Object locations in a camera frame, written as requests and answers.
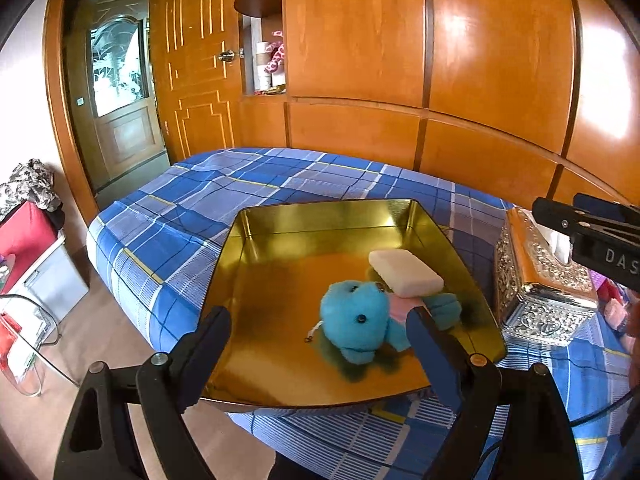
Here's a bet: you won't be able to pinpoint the white rectangular sponge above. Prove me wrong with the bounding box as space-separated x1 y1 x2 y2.
368 249 445 297

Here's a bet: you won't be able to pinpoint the blue plush toy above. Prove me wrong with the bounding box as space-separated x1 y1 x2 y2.
319 280 463 367

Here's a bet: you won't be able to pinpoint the camouflage cloth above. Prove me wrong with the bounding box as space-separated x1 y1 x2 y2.
0 159 63 212

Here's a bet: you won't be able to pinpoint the gold metal tin tray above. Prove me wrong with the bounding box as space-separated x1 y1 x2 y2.
199 199 508 408

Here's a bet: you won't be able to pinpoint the wooden wardrobe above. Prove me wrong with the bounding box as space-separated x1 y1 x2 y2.
234 0 640 211

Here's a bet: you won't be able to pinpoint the pink artificial flowers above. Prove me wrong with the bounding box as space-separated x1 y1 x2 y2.
263 30 287 75

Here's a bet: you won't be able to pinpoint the person's right forearm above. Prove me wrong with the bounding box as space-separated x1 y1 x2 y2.
622 302 640 357

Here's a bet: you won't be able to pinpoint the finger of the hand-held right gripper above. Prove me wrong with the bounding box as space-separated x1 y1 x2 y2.
573 192 640 233
531 197 628 242

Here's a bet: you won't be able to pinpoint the white plastic storage bin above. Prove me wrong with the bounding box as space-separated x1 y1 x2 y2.
9 234 91 332

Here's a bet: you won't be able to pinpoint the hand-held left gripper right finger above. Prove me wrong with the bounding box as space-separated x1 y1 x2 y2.
405 305 583 480

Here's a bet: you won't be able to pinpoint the wooden door with gold lines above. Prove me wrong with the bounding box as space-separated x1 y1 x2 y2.
149 0 242 166

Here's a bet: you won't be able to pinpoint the ornate silver tissue box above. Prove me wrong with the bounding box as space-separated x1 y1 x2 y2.
494 207 600 347

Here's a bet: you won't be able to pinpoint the pink cloth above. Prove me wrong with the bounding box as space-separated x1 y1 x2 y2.
389 294 427 327

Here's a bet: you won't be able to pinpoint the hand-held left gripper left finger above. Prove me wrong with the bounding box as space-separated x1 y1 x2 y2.
52 305 233 480

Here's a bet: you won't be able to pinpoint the white cylindrical container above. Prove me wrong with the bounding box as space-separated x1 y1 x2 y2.
255 40 274 89

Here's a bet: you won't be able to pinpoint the white tissue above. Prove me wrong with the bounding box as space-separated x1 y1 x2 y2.
532 220 573 266

